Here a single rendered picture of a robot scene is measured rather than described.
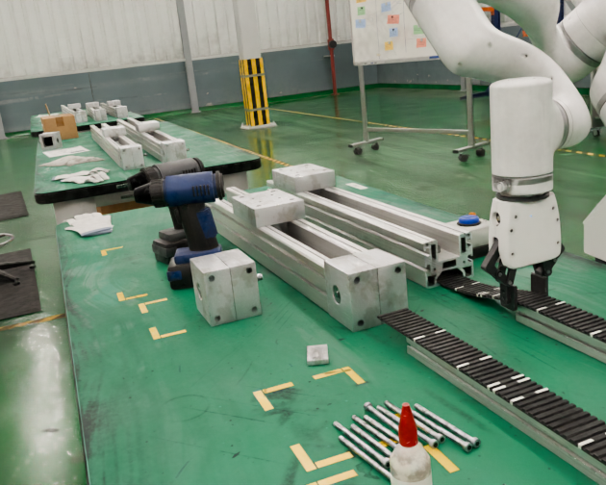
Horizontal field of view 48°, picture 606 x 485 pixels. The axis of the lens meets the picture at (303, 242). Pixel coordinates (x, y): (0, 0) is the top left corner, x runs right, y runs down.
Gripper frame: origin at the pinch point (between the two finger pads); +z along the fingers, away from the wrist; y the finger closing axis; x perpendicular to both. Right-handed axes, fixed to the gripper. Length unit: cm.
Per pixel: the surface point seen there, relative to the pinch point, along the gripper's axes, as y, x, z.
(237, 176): 18, 203, 12
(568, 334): -1.5, -10.7, 2.6
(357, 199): 3, 59, -4
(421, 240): -4.4, 21.1, -4.6
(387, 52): 298, 557, -24
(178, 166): -35, 70, -17
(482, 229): 13.2, 27.4, -1.6
